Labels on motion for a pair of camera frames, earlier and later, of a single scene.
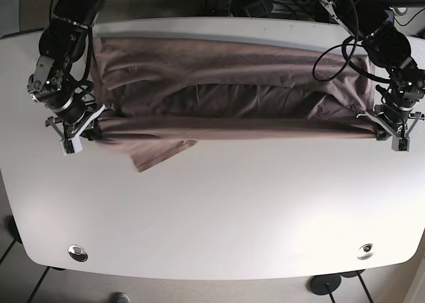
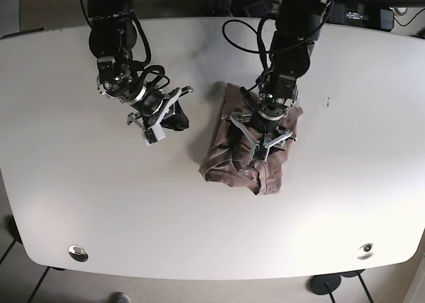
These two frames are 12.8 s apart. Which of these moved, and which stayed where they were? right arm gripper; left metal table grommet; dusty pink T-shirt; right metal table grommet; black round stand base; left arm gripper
Moved: dusty pink T-shirt; left arm gripper; right arm gripper
Stayed: left metal table grommet; black round stand base; right metal table grommet
